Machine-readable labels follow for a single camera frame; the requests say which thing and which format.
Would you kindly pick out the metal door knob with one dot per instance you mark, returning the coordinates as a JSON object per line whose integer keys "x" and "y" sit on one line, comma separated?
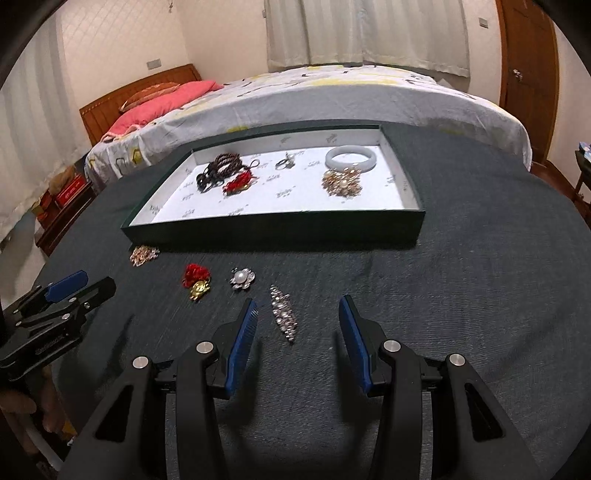
{"x": 517, "y": 74}

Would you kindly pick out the wooden door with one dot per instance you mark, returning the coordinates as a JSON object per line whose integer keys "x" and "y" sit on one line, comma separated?
{"x": 526, "y": 69}

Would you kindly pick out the dark grey tablecloth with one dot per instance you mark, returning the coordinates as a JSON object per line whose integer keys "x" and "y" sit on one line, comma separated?
{"x": 461, "y": 300}

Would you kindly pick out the bed with patterned sheet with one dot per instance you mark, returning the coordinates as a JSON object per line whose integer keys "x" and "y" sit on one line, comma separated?
{"x": 300, "y": 97}

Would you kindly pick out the brown stuffed toy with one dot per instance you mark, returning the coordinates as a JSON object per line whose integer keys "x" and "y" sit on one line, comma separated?
{"x": 62, "y": 177}

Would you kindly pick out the long crystal brooch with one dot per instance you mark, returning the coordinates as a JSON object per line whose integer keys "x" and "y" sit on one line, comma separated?
{"x": 282, "y": 314}

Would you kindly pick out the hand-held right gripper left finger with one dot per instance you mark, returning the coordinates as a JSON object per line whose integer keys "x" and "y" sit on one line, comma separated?
{"x": 242, "y": 341}

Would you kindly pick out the white window curtain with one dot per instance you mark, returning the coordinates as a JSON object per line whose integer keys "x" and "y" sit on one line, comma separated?
{"x": 364, "y": 32}

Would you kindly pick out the dark green cardboard tray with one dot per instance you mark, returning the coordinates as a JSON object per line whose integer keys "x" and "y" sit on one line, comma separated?
{"x": 286, "y": 198}

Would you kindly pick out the round gold pearl brooch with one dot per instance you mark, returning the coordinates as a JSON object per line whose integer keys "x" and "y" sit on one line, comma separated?
{"x": 344, "y": 184}

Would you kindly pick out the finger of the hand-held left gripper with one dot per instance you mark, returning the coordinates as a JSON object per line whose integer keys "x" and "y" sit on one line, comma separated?
{"x": 99, "y": 290}
{"x": 67, "y": 284}

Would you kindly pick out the grey wall outlet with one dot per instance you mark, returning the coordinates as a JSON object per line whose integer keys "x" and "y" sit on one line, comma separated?
{"x": 154, "y": 63}

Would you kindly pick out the pink gold rhinestone brooch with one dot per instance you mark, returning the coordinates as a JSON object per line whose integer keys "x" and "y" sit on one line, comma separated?
{"x": 144, "y": 255}

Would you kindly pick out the wooden headboard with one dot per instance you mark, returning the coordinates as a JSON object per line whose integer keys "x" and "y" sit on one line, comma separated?
{"x": 106, "y": 110}

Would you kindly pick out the pink pillow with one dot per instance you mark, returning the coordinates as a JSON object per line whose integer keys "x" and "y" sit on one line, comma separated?
{"x": 157, "y": 106}

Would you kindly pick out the person's left hand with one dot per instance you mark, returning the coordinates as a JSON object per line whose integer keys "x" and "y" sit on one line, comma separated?
{"x": 16, "y": 406}

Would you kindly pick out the white side curtain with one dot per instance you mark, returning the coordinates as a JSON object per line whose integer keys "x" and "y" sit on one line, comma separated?
{"x": 37, "y": 138}

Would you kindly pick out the pale jade bangle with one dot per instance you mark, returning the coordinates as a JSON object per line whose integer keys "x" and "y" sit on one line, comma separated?
{"x": 330, "y": 159}

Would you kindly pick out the orange patterned pillow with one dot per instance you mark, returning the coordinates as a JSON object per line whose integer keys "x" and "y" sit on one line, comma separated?
{"x": 147, "y": 94}

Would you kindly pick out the gold box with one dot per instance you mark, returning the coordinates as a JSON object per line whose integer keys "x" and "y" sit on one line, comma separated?
{"x": 44, "y": 202}

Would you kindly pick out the wooden chair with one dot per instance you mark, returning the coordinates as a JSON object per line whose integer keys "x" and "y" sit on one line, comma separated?
{"x": 582, "y": 170}

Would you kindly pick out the red tassel gold charm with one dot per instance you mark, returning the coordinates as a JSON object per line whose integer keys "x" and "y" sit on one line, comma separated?
{"x": 194, "y": 272}
{"x": 235, "y": 183}

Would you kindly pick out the red gift box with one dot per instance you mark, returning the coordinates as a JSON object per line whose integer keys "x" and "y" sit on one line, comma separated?
{"x": 69, "y": 193}

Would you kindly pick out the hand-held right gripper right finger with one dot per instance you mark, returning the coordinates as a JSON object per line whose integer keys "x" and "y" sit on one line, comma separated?
{"x": 355, "y": 341}

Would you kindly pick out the silver flower pearl brooch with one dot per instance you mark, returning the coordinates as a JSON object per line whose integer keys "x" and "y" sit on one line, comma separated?
{"x": 241, "y": 278}

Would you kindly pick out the wooden nightstand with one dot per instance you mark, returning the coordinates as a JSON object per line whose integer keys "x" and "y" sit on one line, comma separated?
{"x": 60, "y": 221}

